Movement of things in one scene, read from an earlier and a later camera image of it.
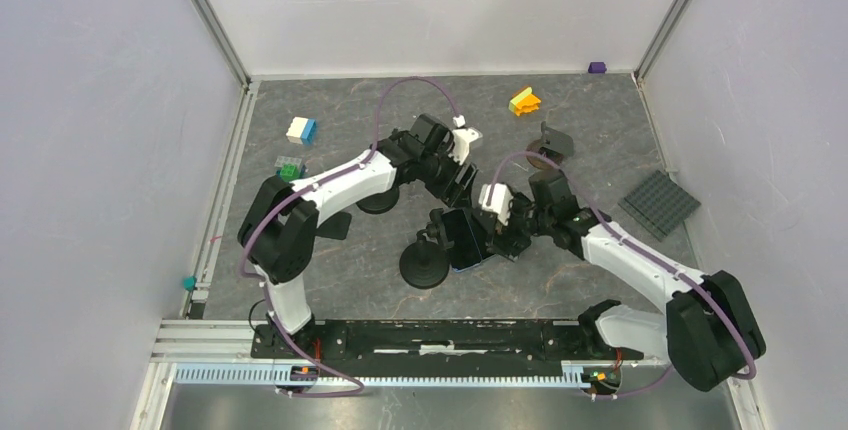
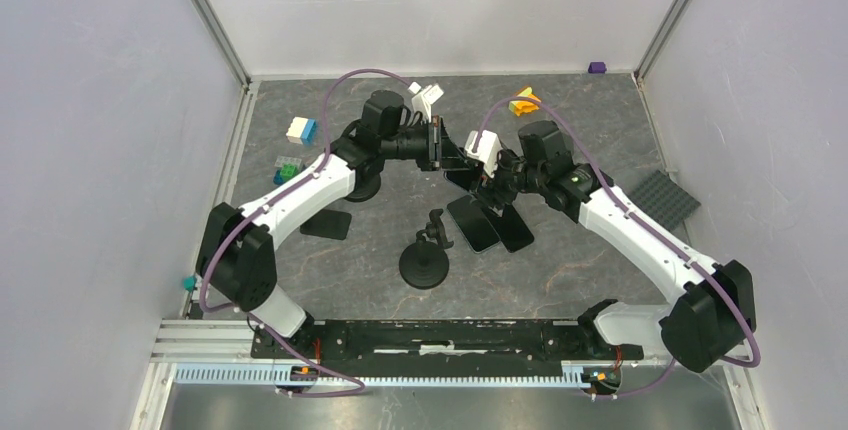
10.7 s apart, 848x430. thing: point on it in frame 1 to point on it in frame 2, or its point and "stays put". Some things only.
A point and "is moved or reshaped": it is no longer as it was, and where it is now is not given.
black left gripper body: x=443 y=184 to x=424 y=144
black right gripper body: x=519 y=228 to x=512 y=175
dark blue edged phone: x=463 y=248 is moved or reshaped
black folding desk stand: x=335 y=226 stays put
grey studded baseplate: x=659 y=204 stays put
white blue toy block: x=302 y=131 stays put
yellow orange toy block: x=524 y=102 stays put
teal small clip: x=189 y=283 stays put
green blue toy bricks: x=290 y=169 stays put
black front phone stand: x=379 y=202 is moved or reshaped
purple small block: x=597 y=67 stays put
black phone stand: x=424 y=264 stays put
